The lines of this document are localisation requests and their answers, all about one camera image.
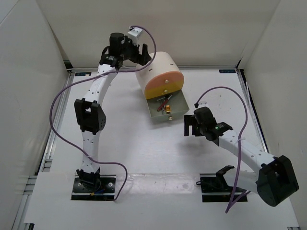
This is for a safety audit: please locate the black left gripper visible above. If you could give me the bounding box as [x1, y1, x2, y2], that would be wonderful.
[119, 35, 151, 66]

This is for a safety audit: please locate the grey green bottom drawer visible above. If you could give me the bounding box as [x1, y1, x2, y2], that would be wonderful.
[146, 90, 189, 122]

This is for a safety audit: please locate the gold black lipstick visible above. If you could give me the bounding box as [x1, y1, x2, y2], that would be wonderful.
[164, 105, 171, 114]

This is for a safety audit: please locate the cream cylindrical organizer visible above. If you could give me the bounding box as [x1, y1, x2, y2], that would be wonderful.
[136, 51, 181, 94]

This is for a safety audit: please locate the orange plastic drawer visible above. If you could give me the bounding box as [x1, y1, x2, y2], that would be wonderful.
[145, 71, 184, 91]

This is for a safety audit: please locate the yellow drawer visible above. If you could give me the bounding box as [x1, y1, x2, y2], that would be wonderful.
[144, 81, 184, 99]

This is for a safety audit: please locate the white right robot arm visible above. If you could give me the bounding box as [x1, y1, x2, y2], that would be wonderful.
[184, 107, 299, 207]

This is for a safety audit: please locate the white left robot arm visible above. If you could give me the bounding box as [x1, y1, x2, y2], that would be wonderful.
[74, 27, 152, 192]

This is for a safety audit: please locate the dark logo sticker left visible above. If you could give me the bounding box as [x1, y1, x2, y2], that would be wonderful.
[74, 72, 92, 77]

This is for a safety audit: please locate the dark logo sticker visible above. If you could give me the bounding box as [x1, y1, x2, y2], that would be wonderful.
[74, 72, 92, 77]
[219, 69, 236, 74]

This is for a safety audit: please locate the dark logo sticker right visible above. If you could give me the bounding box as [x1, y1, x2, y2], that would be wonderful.
[219, 69, 236, 74]

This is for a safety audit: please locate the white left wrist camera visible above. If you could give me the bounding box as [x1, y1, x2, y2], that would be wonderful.
[127, 27, 143, 46]

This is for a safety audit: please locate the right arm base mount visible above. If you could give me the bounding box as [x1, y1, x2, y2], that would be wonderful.
[196, 165, 234, 203]

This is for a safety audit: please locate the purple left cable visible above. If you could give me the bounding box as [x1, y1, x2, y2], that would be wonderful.
[49, 25, 158, 201]

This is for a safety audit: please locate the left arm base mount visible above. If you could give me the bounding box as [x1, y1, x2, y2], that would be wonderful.
[71, 170, 117, 201]

